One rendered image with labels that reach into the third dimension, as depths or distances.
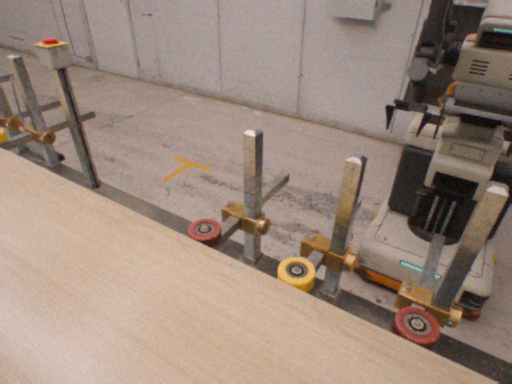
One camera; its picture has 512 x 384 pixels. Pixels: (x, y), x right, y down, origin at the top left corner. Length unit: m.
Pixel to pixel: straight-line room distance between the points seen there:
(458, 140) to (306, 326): 1.09
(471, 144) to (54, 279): 1.42
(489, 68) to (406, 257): 0.89
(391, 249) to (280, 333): 1.25
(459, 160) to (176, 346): 1.28
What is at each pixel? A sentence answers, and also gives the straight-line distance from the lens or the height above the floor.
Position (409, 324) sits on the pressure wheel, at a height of 0.90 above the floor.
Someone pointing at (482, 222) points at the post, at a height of 1.07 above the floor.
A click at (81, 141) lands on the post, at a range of 1.41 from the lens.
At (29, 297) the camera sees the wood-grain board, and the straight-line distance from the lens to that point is 0.83.
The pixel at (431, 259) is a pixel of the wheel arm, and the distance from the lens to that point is 1.01.
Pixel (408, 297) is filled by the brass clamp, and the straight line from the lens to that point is 0.87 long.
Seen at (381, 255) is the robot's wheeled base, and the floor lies 0.25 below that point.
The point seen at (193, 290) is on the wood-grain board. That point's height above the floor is 0.90.
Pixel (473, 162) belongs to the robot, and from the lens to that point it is 1.60.
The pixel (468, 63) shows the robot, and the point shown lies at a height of 1.16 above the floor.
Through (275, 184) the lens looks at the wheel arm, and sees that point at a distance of 1.10.
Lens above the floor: 1.45
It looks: 36 degrees down
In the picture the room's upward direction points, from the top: 2 degrees clockwise
